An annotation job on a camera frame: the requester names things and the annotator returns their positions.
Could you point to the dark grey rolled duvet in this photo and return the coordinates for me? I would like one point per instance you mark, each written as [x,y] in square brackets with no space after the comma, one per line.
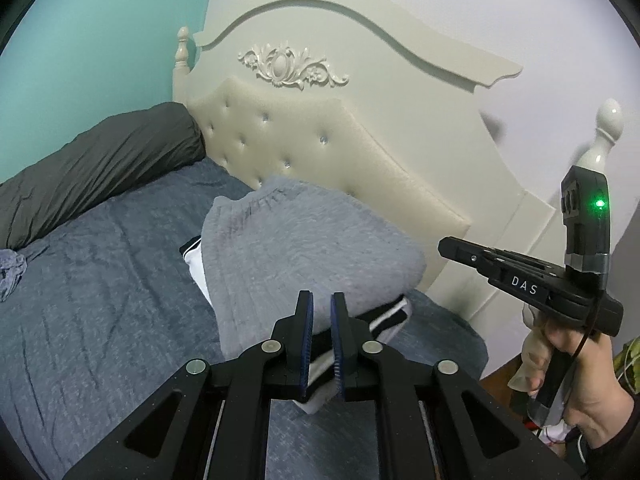
[100,160]

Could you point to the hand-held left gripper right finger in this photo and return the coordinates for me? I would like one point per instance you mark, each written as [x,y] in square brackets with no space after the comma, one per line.
[337,355]

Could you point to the bed with blue-grey sheet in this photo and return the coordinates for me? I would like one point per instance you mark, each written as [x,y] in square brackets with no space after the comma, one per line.
[100,310]

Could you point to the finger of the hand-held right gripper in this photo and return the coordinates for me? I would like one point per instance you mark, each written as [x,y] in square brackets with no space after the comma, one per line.
[470,255]

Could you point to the white black-striped garment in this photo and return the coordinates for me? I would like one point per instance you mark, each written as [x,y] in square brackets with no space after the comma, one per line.
[320,360]

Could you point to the cream tufted headboard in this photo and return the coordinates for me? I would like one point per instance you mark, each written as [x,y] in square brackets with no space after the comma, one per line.
[400,135]

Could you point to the person's right forearm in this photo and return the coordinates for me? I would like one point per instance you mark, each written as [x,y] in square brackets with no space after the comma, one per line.
[620,440]

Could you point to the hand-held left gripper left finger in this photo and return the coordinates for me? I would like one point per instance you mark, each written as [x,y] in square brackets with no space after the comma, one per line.
[305,360]

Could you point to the small blue-grey cloth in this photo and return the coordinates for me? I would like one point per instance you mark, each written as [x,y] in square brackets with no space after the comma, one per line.
[12,275]

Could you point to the person's right hand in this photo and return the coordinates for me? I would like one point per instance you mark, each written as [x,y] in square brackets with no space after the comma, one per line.
[595,385]

